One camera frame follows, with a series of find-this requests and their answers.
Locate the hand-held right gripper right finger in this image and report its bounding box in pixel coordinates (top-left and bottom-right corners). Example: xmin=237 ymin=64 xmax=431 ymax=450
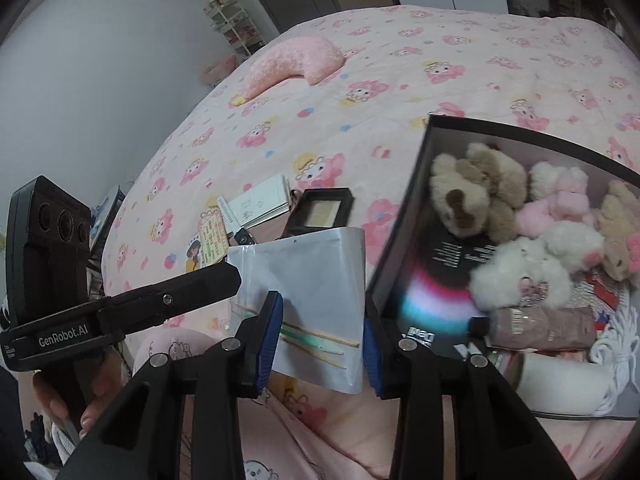
xmin=363 ymin=305 xmax=576 ymax=480

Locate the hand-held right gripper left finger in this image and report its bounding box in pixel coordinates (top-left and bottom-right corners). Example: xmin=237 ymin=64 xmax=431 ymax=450
xmin=65 ymin=290 xmax=285 ymax=480

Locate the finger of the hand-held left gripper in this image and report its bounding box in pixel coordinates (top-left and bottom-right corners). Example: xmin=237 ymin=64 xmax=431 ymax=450
xmin=97 ymin=262 xmax=243 ymax=336

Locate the clear zip bag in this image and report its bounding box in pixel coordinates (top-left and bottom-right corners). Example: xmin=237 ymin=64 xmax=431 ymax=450
xmin=227 ymin=227 xmax=367 ymax=395

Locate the black storage box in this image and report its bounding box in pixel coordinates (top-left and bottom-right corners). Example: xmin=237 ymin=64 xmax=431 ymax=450
xmin=365 ymin=114 xmax=640 ymax=421

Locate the person's left hand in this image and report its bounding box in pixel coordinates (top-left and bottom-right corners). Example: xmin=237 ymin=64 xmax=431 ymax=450
xmin=32 ymin=350 xmax=122 ymax=436

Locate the green crochet hook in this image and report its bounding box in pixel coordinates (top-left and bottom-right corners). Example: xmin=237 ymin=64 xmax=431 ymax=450
xmin=280 ymin=326 xmax=346 ymax=356

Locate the cartoon printed card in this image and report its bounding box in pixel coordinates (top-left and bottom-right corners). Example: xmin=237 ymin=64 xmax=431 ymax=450
xmin=185 ymin=210 xmax=228 ymax=273

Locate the thin wooden stick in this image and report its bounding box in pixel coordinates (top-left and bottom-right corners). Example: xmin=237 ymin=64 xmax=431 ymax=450
xmin=236 ymin=304 xmax=361 ymax=348
xmin=279 ymin=336 xmax=347 ymax=371

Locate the white notebook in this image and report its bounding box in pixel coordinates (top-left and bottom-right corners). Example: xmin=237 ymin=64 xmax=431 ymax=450
xmin=234 ymin=174 xmax=292 ymax=228

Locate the black screen protector package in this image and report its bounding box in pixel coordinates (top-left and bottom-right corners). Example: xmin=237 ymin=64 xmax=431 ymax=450
xmin=395 ymin=220 xmax=496 ymax=361

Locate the black compact case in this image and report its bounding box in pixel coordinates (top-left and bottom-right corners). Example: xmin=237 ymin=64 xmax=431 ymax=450
xmin=287 ymin=187 xmax=355 ymax=238

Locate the mauve cosmetic tube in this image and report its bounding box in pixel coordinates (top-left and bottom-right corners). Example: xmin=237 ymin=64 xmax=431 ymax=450
xmin=467 ymin=305 xmax=598 ymax=352

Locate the white plush with pink bow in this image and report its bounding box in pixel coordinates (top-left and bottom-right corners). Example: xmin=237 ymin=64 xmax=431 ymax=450
xmin=470 ymin=220 xmax=606 ymax=311

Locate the white tube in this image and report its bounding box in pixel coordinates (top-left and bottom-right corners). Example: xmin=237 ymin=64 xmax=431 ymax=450
xmin=517 ymin=352 xmax=621 ymax=416

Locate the brown plush dog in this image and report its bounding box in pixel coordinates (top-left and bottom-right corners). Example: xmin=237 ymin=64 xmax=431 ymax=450
xmin=431 ymin=142 xmax=528 ymax=243

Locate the pink floor cushion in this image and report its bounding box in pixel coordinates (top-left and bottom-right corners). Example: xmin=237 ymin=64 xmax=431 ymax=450
xmin=202 ymin=55 xmax=238 ymax=86

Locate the pink fluffy plush toy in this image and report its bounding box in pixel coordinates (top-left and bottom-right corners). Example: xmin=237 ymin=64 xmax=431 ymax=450
xmin=515 ymin=160 xmax=596 ymax=238

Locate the white knit cloth red label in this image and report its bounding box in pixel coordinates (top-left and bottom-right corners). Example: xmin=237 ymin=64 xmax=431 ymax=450
xmin=575 ymin=265 xmax=640 ymax=321

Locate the pink pillow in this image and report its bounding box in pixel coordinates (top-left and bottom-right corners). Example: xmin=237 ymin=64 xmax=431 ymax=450
xmin=242 ymin=36 xmax=346 ymax=101

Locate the white shelf rack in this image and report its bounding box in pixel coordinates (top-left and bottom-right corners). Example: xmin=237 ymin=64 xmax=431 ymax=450
xmin=204 ymin=0 xmax=266 ymax=58

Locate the pink printed blanket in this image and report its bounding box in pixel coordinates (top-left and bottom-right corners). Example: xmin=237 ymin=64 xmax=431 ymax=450
xmin=100 ymin=4 xmax=640 ymax=480

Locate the beige plush bear pink bow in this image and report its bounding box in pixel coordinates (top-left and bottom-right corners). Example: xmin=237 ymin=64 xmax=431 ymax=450
xmin=592 ymin=180 xmax=640 ymax=281

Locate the white rope bundle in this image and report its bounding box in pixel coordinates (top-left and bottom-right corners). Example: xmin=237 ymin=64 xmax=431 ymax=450
xmin=590 ymin=305 xmax=640 ymax=416

